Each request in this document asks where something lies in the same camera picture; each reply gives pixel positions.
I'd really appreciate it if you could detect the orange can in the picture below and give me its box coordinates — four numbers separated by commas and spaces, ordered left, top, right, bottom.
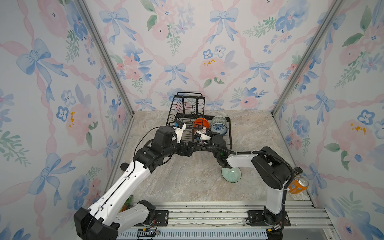
289, 177, 309, 195

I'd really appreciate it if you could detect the red patterned ceramic bowl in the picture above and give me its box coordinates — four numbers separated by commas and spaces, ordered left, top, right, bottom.
193, 127, 207, 136

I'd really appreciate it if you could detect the orange plastic bowl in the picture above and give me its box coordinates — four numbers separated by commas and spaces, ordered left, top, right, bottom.
193, 118, 210, 129

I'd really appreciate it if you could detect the green snack packet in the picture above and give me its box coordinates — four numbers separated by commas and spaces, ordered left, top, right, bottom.
121, 195, 133, 212

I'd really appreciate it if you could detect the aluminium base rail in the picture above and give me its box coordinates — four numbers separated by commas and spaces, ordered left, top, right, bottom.
116, 201, 339, 240

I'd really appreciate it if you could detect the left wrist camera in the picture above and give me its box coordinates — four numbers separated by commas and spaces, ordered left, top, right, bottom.
173, 121, 187, 144

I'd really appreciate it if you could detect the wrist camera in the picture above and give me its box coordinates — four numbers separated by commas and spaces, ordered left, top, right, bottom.
194, 134, 212, 142
173, 121, 187, 144

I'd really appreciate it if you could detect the blue patterned ceramic bowl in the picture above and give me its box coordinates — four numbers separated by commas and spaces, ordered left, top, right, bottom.
210, 115, 228, 136

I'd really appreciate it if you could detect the black wire dish rack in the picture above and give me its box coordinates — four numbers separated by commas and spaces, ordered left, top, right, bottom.
167, 92, 232, 153

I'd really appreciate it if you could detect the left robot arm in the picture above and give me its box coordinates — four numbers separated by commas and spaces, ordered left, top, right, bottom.
74, 141, 196, 240

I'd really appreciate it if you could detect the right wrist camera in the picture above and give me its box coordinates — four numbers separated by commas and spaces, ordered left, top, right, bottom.
194, 134, 212, 142

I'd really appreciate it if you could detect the mint green ceramic bowl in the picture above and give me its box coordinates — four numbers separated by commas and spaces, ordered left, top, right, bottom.
221, 167, 242, 183

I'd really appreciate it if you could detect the black round knob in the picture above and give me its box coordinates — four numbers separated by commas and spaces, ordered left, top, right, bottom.
120, 163, 129, 171

